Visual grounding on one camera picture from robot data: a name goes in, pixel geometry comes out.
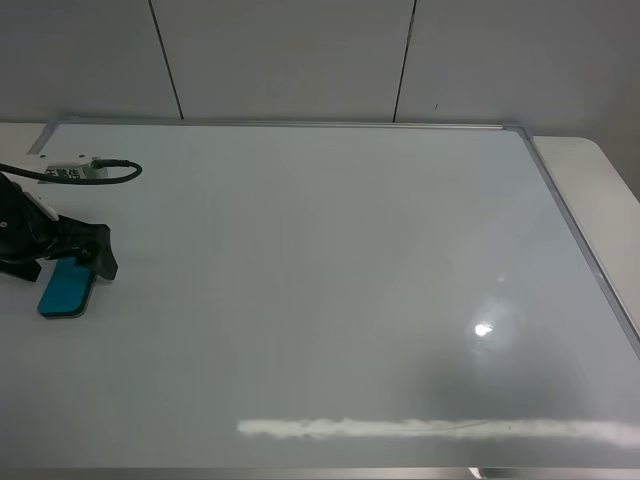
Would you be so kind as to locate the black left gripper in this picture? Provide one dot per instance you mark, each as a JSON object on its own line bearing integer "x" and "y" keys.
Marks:
{"x": 29, "y": 234}

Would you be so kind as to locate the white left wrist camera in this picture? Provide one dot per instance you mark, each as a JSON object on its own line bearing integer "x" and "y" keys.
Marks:
{"x": 79, "y": 167}

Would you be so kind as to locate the blue whiteboard eraser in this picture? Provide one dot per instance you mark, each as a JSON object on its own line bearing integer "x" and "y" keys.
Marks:
{"x": 68, "y": 291}

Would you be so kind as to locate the white whiteboard with aluminium frame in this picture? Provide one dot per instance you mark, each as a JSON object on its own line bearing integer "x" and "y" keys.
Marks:
{"x": 320, "y": 301}

